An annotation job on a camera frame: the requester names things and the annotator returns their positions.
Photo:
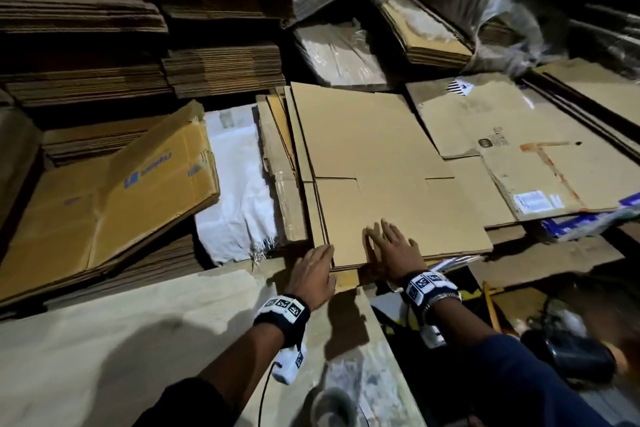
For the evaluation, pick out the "person's right hand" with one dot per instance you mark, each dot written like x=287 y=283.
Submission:
x=395 y=253

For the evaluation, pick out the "person's left hand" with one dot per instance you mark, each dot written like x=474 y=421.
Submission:
x=312 y=280

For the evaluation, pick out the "brown cardboard box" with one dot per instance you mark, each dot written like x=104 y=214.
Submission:
x=380 y=161

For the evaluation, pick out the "clear tape roll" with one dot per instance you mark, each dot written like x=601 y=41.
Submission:
x=333 y=410

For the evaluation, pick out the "person's left forearm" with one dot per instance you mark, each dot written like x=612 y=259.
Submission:
x=220 y=382

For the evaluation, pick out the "person's right forearm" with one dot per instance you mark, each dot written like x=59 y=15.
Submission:
x=520 y=372

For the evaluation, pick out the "pile of brown cartons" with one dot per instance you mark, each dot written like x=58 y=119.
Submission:
x=540 y=141

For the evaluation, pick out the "stacks of flat cardboard bundles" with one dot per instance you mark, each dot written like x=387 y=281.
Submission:
x=80 y=1

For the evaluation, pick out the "black left wrist band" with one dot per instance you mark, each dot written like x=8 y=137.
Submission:
x=282 y=320

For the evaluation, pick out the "white plastic sack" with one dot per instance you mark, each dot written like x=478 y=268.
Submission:
x=235 y=181

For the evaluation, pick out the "yellow carton with blue print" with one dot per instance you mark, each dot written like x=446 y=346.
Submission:
x=155 y=181

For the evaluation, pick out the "blue white printed bag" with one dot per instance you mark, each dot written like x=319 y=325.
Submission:
x=590 y=219

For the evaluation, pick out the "plywood work board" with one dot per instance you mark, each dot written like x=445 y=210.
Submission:
x=120 y=342

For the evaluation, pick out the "clear plastic sheet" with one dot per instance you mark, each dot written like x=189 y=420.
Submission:
x=340 y=53

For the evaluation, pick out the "crumpled clear plastic bag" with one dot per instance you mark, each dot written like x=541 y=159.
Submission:
x=505 y=16

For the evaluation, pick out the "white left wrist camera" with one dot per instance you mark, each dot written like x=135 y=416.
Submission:
x=289 y=364

